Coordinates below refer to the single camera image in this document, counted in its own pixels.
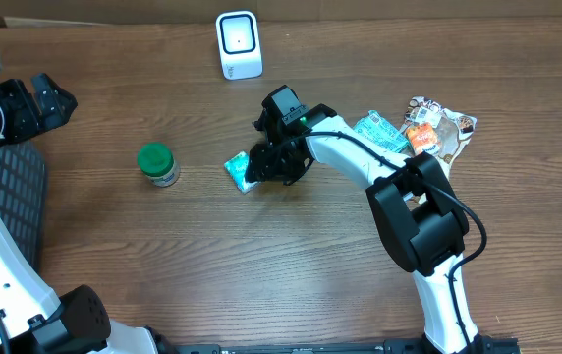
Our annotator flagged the small teal snack packet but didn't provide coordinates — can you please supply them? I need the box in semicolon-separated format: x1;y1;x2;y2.
224;151;258;194

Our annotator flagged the large teal snack packet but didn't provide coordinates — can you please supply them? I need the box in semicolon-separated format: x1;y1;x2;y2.
353;110;411;156

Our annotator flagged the green lid jar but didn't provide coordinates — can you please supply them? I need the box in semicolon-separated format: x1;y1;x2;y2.
137;142;180;188

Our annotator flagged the small orange snack packet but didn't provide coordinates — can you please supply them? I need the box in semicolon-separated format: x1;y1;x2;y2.
405;122;441;155

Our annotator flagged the beige brown snack pouch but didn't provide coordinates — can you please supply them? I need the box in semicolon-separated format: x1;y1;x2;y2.
400;96;477;178

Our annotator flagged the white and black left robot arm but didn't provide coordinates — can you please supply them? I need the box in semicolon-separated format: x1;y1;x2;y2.
0;73;175;353

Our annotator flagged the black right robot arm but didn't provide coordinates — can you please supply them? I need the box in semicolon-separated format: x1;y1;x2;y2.
245;86;479;353

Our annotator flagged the white barcode scanner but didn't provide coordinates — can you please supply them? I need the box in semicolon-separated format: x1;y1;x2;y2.
215;10;263;81

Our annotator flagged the dark grey plastic basket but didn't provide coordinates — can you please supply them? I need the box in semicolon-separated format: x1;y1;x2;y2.
0;142;48;270

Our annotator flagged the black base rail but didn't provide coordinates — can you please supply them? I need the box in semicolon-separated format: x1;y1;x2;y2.
175;335;522;354

